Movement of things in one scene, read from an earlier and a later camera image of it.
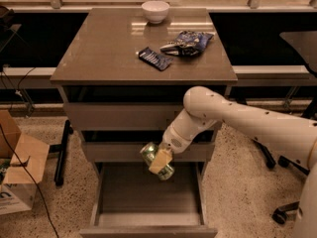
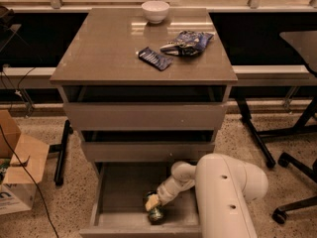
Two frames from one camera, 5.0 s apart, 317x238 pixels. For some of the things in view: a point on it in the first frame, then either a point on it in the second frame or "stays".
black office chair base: x=279 y=213 stays
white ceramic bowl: x=156 y=11 stays
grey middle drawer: x=130 y=151 stays
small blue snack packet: x=157 y=60 stays
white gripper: x=172 y=140 → x=165 y=192
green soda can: x=148 y=152 → x=156 y=215
